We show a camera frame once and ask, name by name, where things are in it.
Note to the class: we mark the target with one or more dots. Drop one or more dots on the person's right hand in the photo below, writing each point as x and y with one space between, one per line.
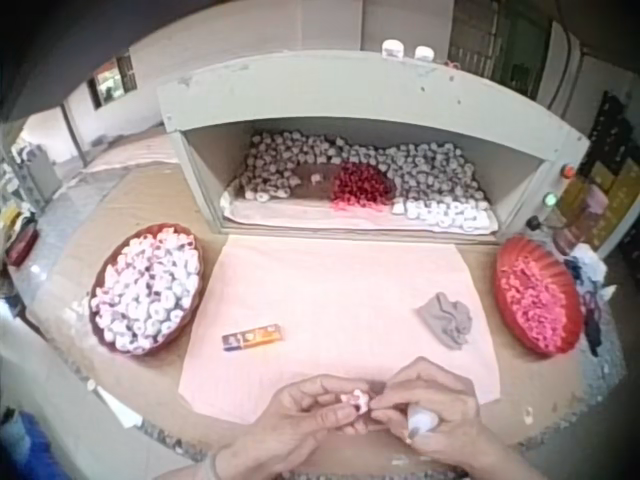
445 395

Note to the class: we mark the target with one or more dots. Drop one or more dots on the person's left hand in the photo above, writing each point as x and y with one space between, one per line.
272 425

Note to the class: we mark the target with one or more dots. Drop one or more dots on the white glue tube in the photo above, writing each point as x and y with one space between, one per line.
421 422

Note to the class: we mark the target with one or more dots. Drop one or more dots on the small white pink plastic part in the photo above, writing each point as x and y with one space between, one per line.
358 400

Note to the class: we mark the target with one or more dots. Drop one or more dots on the grey crumpled rag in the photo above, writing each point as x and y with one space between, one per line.
445 320

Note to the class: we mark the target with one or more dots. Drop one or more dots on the small orange blue box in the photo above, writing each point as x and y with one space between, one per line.
252 337

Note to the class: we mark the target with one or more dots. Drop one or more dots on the red basket of pink parts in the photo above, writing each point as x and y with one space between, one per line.
537 297

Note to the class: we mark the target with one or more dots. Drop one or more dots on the pink table cloth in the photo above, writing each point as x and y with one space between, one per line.
340 300

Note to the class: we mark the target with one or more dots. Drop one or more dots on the white paper sheet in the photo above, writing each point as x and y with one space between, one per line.
120 406

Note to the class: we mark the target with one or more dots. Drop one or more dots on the red basket of white parts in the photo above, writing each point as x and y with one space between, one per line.
147 290

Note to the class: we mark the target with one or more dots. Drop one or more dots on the heap of cloths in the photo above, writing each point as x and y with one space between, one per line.
590 280

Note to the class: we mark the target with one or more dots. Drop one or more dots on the black knob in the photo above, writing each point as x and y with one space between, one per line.
535 223

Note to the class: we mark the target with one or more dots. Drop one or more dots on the white tray cloth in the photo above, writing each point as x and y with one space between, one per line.
300 212

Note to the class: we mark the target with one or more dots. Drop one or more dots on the green push button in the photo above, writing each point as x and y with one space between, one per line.
550 200

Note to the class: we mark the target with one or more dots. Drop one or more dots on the pink jar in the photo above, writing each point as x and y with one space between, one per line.
582 220

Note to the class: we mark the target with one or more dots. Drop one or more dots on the heap of white parts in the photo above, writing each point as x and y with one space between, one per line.
440 172

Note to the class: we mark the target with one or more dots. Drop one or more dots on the heap of red parts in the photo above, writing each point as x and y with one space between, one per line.
361 185

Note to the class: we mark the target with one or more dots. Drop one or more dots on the blue container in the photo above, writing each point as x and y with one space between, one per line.
25 445

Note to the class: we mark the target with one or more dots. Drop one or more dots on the red push button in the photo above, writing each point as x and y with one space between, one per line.
568 171

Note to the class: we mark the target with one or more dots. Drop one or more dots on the rack of yellow cartons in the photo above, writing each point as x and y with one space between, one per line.
617 170

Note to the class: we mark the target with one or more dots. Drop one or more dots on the red bowl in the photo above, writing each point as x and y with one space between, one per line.
21 245

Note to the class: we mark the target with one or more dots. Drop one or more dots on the grey metal cabinet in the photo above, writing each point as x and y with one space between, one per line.
350 95

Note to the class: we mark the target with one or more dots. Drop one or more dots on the white bottle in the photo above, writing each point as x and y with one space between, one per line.
424 54
392 49

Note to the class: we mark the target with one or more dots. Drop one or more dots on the grey machine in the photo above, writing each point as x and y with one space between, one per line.
40 172

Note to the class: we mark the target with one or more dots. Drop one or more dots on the window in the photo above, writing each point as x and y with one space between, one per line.
112 80

